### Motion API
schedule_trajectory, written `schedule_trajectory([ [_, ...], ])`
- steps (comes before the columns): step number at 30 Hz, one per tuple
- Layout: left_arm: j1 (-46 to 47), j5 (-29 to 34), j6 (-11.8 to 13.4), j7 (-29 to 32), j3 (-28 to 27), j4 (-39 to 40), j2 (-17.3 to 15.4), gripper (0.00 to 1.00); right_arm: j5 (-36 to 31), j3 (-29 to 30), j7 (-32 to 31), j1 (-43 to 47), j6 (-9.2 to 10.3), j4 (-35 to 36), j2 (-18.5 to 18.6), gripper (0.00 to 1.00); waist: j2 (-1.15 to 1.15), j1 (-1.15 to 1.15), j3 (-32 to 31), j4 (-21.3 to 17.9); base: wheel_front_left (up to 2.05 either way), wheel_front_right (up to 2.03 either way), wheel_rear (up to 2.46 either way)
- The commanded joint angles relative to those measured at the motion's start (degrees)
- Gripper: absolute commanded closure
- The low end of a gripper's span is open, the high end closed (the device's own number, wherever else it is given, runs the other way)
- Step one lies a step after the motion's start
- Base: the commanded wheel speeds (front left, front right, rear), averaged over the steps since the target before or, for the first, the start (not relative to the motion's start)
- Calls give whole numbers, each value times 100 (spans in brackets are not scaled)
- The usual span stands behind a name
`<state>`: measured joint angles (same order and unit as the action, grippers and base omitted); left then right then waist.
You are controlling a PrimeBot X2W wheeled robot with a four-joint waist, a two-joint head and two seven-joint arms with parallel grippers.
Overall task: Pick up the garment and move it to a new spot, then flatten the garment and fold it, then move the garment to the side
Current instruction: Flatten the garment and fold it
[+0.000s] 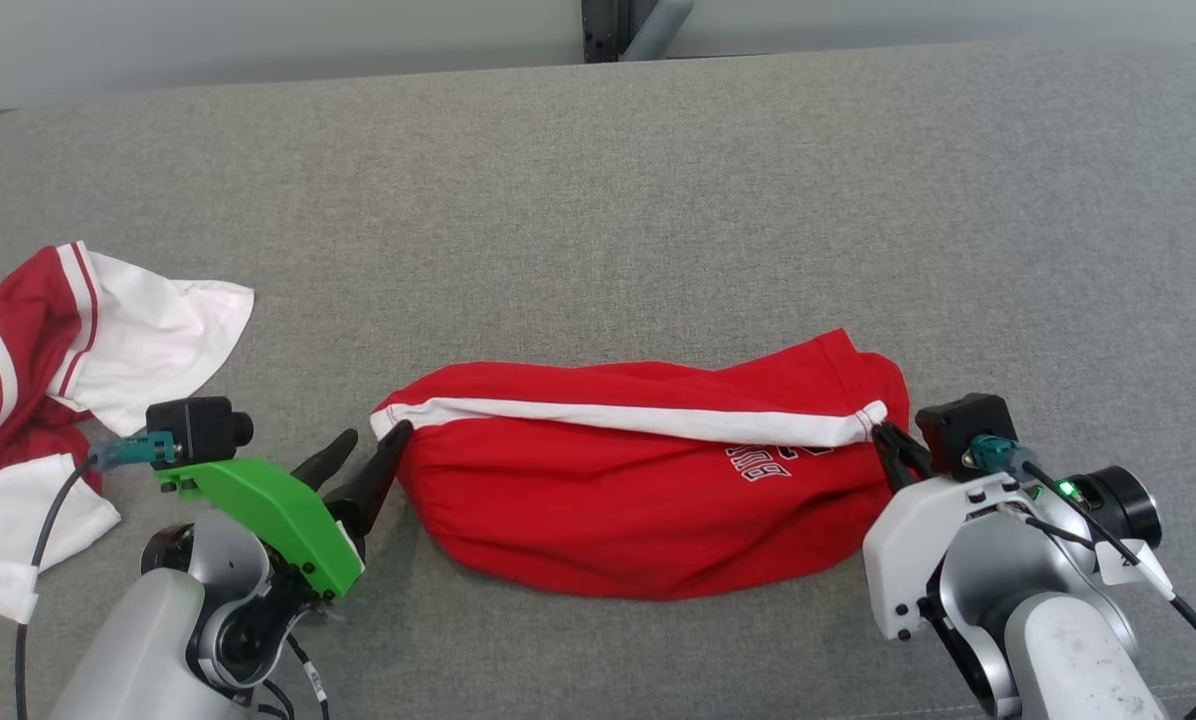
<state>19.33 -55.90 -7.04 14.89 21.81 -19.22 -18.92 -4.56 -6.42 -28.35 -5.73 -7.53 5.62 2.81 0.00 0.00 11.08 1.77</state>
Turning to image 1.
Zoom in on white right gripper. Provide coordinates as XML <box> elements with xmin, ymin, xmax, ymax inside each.
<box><xmin>862</xmin><ymin>423</ymin><xmax>1049</xmax><ymax>642</ymax></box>

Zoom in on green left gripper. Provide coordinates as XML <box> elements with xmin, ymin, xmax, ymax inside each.
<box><xmin>153</xmin><ymin>419</ymin><xmax>415</xmax><ymax>602</ymax></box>

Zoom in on red white basketball jersey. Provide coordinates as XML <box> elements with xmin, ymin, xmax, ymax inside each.
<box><xmin>0</xmin><ymin>240</ymin><xmax>257</xmax><ymax>623</ymax></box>

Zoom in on red shorts with white stripe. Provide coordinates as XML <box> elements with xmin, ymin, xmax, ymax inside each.
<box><xmin>370</xmin><ymin>328</ymin><xmax>912</xmax><ymax>602</ymax></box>

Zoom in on grey fabric sofa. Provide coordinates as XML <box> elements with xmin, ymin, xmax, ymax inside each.
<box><xmin>0</xmin><ymin>40</ymin><xmax>1196</xmax><ymax>720</ymax></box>

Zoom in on grey metal frame post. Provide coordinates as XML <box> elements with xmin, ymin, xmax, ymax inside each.
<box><xmin>582</xmin><ymin>0</ymin><xmax>695</xmax><ymax>64</ymax></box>

